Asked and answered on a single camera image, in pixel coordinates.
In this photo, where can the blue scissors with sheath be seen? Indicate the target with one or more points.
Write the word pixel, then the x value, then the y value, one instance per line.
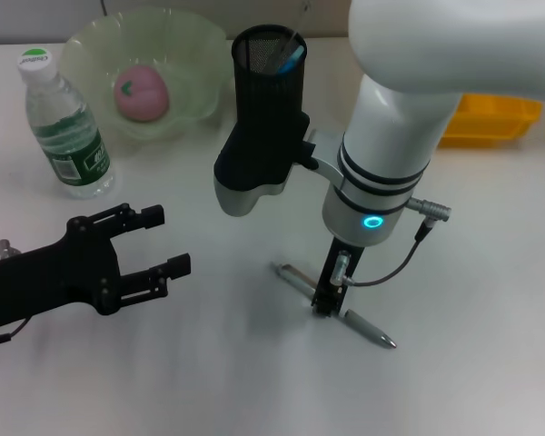
pixel 293 61

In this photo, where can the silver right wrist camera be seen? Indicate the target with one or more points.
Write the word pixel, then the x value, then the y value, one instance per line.
pixel 254 154

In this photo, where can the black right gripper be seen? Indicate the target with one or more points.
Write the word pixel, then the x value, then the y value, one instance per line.
pixel 333 272

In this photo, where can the silver ballpoint pen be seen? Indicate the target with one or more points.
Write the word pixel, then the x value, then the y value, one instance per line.
pixel 368 327

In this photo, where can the clear bottle with green label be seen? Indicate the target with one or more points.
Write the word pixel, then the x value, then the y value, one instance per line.
pixel 68 136

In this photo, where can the transparent plastic ruler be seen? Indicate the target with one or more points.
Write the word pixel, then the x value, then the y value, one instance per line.
pixel 293 34

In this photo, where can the translucent green fruit bowl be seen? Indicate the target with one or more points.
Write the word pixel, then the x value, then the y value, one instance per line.
pixel 191 59

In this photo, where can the yellow plastic bin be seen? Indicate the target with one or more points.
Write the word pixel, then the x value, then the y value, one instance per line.
pixel 490 118

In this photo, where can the black mesh pen holder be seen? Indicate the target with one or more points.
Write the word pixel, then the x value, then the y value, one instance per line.
pixel 263 91

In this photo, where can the pink peach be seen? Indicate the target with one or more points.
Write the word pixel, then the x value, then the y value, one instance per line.
pixel 141 93

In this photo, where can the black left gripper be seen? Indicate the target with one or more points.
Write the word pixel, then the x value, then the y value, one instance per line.
pixel 50 277

